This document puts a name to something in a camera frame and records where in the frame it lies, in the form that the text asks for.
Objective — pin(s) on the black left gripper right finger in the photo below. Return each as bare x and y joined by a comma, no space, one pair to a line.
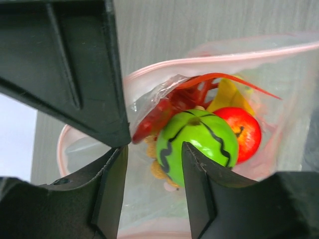
225,205

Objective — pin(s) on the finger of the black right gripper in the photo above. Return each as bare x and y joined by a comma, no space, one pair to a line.
62,58

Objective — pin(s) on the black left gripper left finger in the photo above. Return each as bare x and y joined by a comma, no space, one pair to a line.
86,204

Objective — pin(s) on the red tomato toy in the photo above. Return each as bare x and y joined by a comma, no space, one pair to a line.
246,129

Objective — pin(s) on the green apple toy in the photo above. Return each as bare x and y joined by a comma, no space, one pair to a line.
207,132

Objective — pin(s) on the clear pink zip top bag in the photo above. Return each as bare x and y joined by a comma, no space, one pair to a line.
286,66

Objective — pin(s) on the yellow banana bunch toy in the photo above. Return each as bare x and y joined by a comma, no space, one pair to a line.
228,95

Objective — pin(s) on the red chili pepper toy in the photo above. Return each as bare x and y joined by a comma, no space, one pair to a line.
183,97

